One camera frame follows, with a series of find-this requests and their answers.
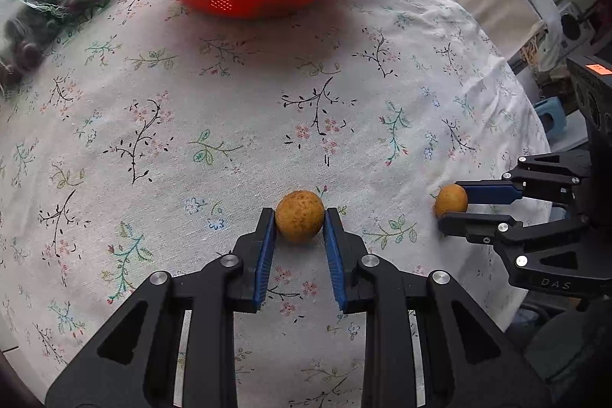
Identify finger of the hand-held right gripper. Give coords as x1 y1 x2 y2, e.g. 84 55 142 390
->
437 213 592 266
454 151 594 212

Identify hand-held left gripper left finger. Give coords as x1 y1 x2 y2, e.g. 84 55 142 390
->
45 207 278 408

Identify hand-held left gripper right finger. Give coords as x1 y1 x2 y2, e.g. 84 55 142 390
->
323 207 555 408

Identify brown longan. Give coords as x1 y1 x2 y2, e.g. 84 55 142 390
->
434 184 468 220
275 190 326 244

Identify person's grey trousers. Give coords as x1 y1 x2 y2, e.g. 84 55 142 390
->
507 307 612 408

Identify blue plastic stool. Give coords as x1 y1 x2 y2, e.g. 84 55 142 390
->
534 98 572 134

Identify white appliance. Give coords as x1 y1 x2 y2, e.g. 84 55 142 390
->
550 0 608 55

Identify beige covered furniture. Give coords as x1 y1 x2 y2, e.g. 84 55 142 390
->
452 0 548 60

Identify pile of dark red cherries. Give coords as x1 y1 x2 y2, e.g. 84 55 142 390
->
0 0 125 88

